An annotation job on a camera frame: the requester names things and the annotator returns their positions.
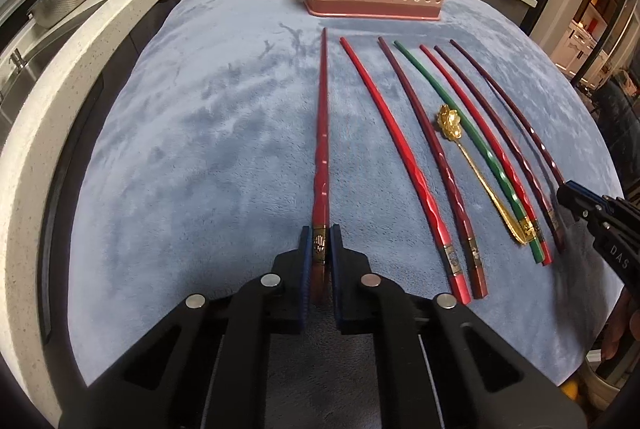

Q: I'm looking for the white round container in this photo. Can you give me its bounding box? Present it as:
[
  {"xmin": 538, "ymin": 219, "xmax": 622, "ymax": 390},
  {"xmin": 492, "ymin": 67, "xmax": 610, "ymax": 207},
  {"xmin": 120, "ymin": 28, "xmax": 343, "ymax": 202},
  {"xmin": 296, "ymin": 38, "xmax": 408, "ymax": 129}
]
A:
[{"xmin": 582, "ymin": 356, "xmax": 633, "ymax": 411}]

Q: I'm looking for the dark red chopstick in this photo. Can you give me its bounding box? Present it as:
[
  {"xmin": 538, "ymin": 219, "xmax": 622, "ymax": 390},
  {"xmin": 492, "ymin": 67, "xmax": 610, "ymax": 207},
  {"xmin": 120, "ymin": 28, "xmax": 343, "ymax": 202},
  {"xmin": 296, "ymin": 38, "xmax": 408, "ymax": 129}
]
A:
[{"xmin": 310, "ymin": 27, "xmax": 332, "ymax": 308}]

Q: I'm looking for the gold flower spoon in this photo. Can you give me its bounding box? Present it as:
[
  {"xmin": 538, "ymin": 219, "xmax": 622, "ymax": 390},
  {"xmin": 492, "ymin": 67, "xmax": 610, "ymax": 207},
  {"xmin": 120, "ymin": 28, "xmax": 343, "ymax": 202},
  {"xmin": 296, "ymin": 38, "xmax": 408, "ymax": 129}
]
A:
[{"xmin": 438, "ymin": 104, "xmax": 538, "ymax": 247}]

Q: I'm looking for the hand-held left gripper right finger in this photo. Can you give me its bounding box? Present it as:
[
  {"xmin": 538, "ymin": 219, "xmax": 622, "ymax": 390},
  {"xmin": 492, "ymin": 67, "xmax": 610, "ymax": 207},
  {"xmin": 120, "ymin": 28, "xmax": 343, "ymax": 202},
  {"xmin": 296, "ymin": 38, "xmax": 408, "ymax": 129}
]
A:
[{"xmin": 327, "ymin": 223, "xmax": 587, "ymax": 429}]

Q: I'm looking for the green chopstick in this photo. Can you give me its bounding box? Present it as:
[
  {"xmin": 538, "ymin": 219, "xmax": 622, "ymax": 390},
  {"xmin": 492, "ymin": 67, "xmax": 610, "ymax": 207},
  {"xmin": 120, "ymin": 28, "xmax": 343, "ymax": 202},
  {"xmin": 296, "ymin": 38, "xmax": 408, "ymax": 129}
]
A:
[{"xmin": 394, "ymin": 39, "xmax": 547, "ymax": 266}]

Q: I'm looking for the person's right hand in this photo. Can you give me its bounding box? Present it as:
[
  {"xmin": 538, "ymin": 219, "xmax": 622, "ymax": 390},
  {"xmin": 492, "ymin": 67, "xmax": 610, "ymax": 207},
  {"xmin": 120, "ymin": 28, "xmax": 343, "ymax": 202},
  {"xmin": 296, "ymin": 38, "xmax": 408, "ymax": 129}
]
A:
[{"xmin": 602, "ymin": 286, "xmax": 640, "ymax": 362}]

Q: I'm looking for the bright red chopstick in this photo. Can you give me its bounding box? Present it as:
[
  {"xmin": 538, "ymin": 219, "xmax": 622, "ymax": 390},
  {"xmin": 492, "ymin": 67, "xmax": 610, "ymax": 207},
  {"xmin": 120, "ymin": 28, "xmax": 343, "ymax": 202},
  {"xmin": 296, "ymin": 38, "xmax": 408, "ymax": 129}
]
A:
[{"xmin": 339, "ymin": 37, "xmax": 474, "ymax": 306}]

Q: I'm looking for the white sideboard cabinet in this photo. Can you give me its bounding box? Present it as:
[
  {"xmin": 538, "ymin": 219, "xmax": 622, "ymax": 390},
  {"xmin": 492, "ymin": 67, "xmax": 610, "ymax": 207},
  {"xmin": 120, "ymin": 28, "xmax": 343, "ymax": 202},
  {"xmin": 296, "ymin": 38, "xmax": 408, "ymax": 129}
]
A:
[{"xmin": 559, "ymin": 20, "xmax": 604, "ymax": 80}]

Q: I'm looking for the maroon chopstick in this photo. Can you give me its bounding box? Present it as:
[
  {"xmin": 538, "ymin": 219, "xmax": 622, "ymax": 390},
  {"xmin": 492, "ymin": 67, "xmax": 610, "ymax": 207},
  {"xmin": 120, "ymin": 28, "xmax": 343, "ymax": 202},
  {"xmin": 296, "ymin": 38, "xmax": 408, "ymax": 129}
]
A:
[
  {"xmin": 433, "ymin": 44, "xmax": 567, "ymax": 256},
  {"xmin": 449, "ymin": 39, "xmax": 570, "ymax": 188},
  {"xmin": 377, "ymin": 36, "xmax": 489, "ymax": 301}
]

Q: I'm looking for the steel kitchen sink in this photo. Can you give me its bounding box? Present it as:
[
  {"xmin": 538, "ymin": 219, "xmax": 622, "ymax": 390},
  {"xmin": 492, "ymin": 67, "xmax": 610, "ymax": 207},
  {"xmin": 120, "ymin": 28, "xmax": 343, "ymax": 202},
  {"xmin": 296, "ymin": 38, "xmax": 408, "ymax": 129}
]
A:
[{"xmin": 0, "ymin": 0, "xmax": 117, "ymax": 130}]

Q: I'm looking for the glass sliding door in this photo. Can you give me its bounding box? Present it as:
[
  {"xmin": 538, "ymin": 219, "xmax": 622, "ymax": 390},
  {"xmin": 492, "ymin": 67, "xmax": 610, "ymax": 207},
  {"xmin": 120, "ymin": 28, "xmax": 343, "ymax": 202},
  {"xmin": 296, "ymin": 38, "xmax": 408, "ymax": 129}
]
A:
[{"xmin": 520, "ymin": 0, "xmax": 640, "ymax": 144}]

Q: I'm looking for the blue-grey plush blanket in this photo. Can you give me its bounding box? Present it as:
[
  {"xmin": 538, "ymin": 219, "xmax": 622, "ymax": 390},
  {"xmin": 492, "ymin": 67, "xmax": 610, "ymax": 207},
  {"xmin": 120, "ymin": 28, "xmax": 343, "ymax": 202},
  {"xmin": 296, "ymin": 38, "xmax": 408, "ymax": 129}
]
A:
[{"xmin": 67, "ymin": 0, "xmax": 626, "ymax": 385}]

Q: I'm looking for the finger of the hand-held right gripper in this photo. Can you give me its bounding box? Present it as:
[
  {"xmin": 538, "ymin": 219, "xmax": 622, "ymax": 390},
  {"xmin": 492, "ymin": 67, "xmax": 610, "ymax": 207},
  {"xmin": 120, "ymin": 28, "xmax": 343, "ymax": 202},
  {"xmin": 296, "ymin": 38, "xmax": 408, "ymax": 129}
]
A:
[
  {"xmin": 556, "ymin": 180, "xmax": 615, "ymax": 221},
  {"xmin": 585, "ymin": 195, "xmax": 640, "ymax": 236}
]

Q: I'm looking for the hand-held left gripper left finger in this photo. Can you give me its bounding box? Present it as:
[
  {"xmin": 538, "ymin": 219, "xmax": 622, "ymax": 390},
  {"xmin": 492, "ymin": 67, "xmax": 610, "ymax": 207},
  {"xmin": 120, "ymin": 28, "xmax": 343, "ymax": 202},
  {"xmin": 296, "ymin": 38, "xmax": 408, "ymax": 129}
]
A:
[{"xmin": 59, "ymin": 224, "xmax": 314, "ymax": 429}]

